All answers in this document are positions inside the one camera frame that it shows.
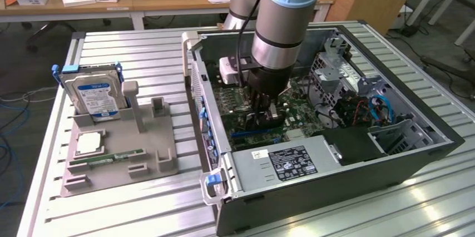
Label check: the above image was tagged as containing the wooden desk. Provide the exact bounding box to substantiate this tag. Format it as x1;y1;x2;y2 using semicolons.
0;0;335;31

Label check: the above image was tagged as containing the grey parts rack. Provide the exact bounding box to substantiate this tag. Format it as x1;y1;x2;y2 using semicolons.
59;80;181;198

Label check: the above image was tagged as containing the blue case latch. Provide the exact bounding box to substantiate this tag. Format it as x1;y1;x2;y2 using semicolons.
203;174;220;187

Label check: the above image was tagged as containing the silver CPU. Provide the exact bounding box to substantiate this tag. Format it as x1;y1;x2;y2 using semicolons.
76;130;108;156

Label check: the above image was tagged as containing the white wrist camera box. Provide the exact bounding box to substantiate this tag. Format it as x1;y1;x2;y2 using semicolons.
217;56;260;85

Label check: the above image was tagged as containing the blue expansion slot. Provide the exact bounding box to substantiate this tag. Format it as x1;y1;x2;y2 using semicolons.
229;129;257;138

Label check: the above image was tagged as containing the blue wire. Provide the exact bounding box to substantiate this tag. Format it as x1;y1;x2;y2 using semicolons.
367;95;396;124

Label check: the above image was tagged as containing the black open PC case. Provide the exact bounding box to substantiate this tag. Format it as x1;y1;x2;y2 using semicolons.
180;24;467;236

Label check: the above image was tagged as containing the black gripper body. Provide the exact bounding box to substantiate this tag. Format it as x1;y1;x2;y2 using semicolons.
247;65;295;102

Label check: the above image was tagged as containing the black floor box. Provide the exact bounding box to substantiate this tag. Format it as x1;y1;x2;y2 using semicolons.
400;24;419;37

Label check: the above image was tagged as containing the green motherboard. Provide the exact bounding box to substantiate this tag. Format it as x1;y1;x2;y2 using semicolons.
213;75;327;151

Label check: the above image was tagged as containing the white floor cable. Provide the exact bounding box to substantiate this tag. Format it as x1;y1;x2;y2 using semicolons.
0;86;60;103

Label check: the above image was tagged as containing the hard disk with blue label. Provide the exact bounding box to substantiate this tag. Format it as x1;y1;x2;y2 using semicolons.
51;62;125;123

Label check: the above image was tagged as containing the metal drive cage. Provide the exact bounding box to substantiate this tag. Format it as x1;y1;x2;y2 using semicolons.
308;36;368;111

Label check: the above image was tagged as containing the green RAM stick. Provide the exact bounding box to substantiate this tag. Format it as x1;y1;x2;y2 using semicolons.
69;149;145;166

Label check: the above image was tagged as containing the grey power supply unit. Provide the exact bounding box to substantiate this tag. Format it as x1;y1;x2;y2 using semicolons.
232;136;341;192

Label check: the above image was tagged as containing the grey disk bay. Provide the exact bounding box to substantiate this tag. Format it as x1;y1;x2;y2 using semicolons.
367;118;434;156

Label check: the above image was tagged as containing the black office chair base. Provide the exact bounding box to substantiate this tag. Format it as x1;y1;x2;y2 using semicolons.
21;19;112;53

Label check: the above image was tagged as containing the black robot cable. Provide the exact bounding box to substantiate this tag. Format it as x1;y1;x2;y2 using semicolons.
236;0;263;89

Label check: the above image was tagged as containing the blue floor cable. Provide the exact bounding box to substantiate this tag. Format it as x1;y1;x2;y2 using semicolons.
0;103;31;209

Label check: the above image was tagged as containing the graphics card with black fan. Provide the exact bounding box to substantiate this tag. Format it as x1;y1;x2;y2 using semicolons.
232;110;285;137

